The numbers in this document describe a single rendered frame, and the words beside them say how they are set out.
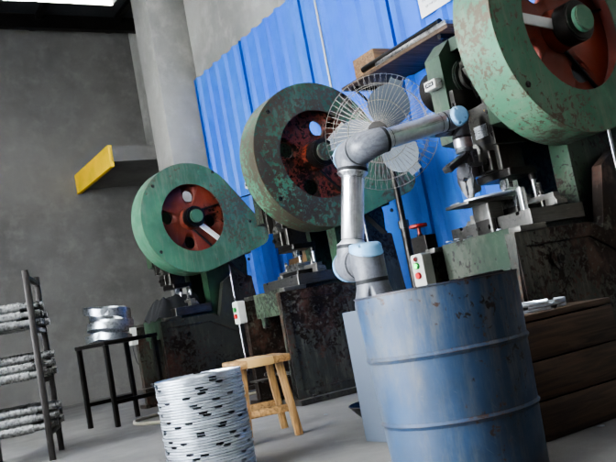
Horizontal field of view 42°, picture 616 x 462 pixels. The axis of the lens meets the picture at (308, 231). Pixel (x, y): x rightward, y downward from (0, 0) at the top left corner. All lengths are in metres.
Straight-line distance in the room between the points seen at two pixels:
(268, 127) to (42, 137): 5.49
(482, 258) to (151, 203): 3.19
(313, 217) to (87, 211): 5.42
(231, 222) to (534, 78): 3.58
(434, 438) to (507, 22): 1.55
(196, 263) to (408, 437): 4.08
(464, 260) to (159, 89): 5.53
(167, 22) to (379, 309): 6.92
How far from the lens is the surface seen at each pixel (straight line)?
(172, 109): 8.28
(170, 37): 8.57
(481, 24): 2.90
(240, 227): 6.11
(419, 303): 1.88
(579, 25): 3.11
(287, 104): 4.44
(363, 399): 2.84
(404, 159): 4.04
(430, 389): 1.90
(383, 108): 4.07
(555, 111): 2.96
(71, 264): 9.31
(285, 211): 4.27
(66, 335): 9.20
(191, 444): 2.64
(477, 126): 3.37
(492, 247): 3.13
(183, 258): 5.85
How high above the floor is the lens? 0.46
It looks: 6 degrees up
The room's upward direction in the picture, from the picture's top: 11 degrees counter-clockwise
